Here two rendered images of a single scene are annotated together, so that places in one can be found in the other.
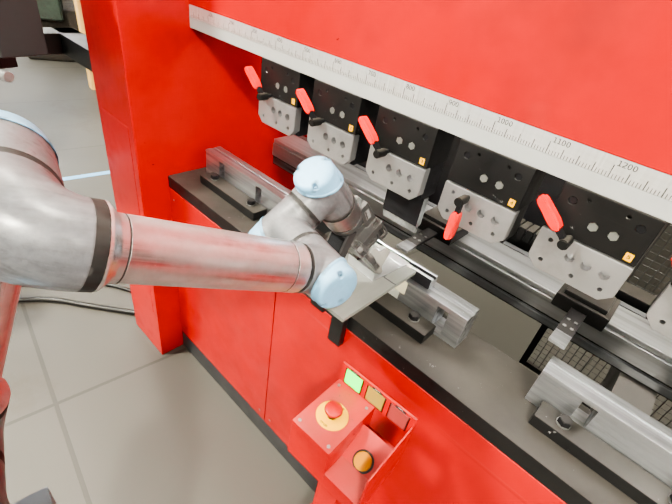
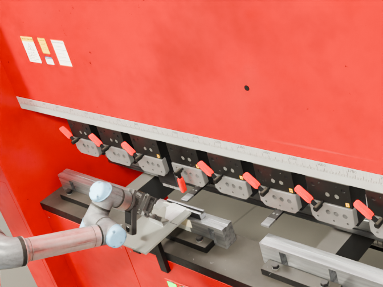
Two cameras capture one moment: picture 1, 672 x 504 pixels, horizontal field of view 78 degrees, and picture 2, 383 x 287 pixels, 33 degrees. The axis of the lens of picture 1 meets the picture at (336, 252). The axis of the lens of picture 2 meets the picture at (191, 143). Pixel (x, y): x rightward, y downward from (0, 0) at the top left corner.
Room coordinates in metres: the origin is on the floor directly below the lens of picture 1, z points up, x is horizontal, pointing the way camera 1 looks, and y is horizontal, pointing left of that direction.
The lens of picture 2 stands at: (-1.22, -0.71, 2.45)
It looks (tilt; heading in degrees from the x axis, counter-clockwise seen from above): 29 degrees down; 12
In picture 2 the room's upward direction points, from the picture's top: 16 degrees counter-clockwise
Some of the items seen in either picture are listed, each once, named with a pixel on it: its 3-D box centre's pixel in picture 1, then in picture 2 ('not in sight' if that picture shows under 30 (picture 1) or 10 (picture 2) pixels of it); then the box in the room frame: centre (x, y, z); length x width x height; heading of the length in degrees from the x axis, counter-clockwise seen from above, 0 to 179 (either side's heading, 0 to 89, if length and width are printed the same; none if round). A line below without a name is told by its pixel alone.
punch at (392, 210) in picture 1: (403, 207); (168, 178); (0.88, -0.14, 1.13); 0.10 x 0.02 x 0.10; 53
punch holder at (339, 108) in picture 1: (342, 121); (121, 141); (1.02, 0.04, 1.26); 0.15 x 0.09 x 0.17; 53
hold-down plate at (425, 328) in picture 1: (380, 300); (182, 236); (0.81, -0.13, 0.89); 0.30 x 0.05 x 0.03; 53
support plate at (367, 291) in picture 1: (352, 273); (153, 226); (0.76, -0.05, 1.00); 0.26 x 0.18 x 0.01; 143
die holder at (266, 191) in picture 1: (255, 188); (97, 190); (1.22, 0.30, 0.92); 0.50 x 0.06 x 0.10; 53
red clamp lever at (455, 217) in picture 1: (456, 217); (182, 180); (0.74, -0.22, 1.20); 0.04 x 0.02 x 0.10; 143
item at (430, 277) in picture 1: (400, 261); (184, 209); (0.86, -0.16, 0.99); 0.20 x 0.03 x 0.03; 53
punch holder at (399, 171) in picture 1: (408, 151); (155, 150); (0.90, -0.12, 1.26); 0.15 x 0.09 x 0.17; 53
